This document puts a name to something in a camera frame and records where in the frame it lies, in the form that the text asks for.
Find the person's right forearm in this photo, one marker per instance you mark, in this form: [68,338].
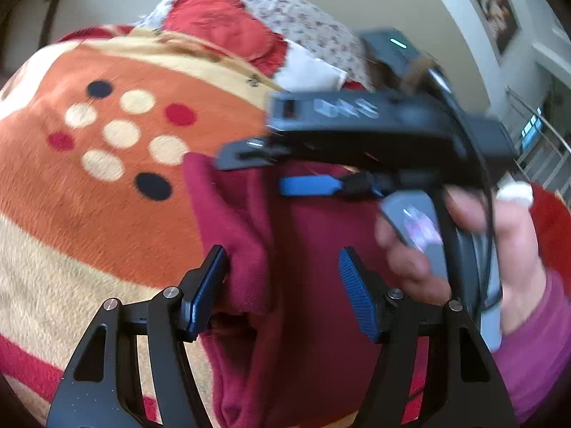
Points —
[535,356]

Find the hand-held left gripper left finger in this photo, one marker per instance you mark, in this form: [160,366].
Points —
[207,294]

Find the framed wall picture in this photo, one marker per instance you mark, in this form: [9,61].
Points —
[495,9]

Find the red heart pillow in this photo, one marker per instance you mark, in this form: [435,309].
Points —
[214,22]

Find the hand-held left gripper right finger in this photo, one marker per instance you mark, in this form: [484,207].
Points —
[359,298]

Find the red bed sheet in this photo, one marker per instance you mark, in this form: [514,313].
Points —
[89,33]

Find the dark wooden furniture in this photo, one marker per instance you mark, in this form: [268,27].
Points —
[26,9]

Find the stair railing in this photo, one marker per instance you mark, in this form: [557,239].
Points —
[539,142]

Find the printed fleece blanket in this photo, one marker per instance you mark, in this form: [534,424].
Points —
[89,214]

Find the person's right hand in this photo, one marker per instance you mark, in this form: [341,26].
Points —
[517,249]

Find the maroon small shirt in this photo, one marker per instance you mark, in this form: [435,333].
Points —
[303,240]

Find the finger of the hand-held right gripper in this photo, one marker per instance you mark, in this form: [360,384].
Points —
[250,154]
[308,186]

